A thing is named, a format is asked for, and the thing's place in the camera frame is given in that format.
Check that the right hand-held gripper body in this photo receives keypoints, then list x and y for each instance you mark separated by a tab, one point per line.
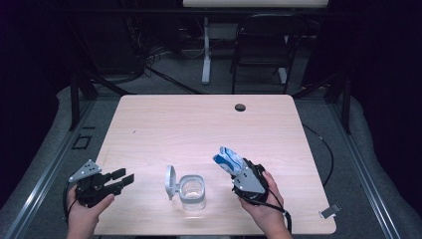
250	184

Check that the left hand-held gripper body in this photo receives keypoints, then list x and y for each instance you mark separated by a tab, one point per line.
91	189

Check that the blue and white packet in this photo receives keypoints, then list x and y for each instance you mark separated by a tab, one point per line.
229	160

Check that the clear container with grey lid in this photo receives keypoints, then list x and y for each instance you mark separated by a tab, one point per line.
170	182

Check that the person's left hand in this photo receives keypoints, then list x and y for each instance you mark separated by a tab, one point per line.
84	215

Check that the person's right hand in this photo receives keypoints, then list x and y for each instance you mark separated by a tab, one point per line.
270	209

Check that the black table grommet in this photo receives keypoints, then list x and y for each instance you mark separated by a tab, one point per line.
240	107

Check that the small grey metal clip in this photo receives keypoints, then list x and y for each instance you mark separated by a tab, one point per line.
330	211

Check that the black metal stand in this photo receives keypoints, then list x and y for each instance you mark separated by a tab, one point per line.
346	106
74	99

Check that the white desk with legs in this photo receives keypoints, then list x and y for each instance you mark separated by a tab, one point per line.
206	66

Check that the black folding chair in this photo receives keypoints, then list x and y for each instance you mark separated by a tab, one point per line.
262	49

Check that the aluminium floor rail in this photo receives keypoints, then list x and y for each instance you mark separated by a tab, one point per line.
365	172
49	172

